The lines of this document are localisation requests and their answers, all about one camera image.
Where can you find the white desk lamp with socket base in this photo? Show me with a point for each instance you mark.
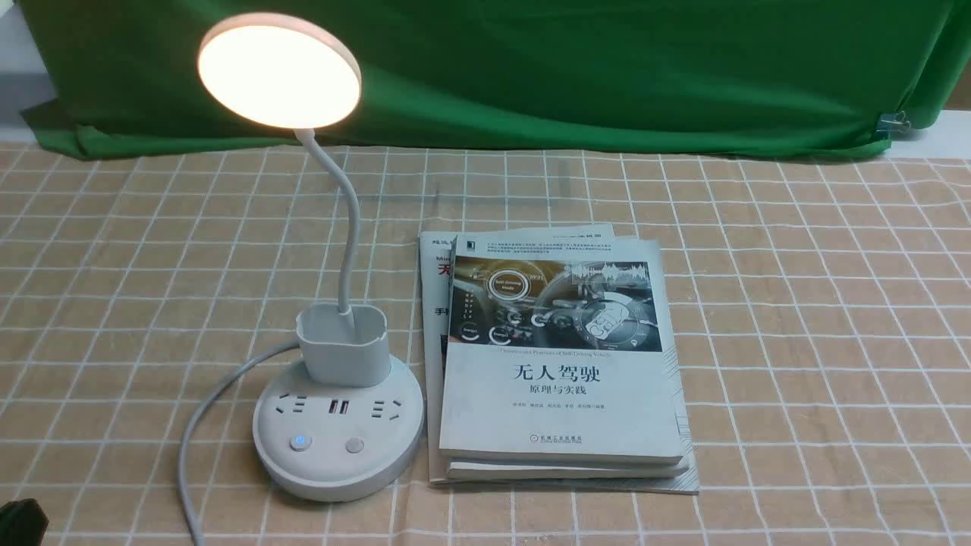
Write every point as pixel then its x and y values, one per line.
pixel 343 421

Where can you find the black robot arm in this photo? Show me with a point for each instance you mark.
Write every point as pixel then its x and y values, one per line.
pixel 23 522

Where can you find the bottom book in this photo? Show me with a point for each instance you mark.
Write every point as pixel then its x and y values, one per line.
pixel 435 260

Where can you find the top self-driving book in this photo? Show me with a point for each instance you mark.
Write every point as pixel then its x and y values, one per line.
pixel 559 349

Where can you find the middle book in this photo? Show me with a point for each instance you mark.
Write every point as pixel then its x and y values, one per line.
pixel 463 468

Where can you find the green backdrop cloth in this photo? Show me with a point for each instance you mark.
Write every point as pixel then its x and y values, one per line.
pixel 771 79

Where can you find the checkered beige tablecloth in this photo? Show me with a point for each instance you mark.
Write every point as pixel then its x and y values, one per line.
pixel 821 315

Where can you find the metal binder clip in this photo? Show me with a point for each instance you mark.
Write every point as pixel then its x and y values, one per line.
pixel 890 124

